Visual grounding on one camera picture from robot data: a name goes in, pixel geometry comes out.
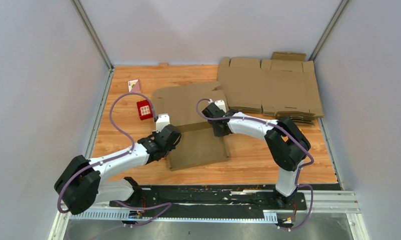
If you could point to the stack of flat cardboard boxes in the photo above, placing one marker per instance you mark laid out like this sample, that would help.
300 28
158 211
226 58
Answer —
284 85

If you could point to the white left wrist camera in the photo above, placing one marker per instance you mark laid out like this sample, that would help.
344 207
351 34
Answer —
161 121

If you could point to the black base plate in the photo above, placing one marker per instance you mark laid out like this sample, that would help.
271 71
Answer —
213 201

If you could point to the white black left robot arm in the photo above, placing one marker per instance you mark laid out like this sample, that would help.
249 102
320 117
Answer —
85 182

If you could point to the pink white card box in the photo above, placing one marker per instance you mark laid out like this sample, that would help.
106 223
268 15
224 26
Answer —
134 86

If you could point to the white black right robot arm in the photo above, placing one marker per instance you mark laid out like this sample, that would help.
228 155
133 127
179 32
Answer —
287 144

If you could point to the brown cardboard box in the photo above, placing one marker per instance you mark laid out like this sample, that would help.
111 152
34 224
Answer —
198 145

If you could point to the aluminium frame rails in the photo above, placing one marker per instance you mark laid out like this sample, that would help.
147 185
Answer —
282 219

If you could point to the red small box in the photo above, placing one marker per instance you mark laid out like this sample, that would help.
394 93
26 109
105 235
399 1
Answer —
144 110

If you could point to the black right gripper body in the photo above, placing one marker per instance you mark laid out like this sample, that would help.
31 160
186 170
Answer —
217 133

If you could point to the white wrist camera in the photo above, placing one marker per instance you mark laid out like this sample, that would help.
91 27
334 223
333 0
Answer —
161 121
221 105

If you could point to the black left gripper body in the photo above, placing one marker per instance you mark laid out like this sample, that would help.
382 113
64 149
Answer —
167 150

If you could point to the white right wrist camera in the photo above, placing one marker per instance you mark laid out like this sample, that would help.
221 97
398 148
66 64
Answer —
221 105

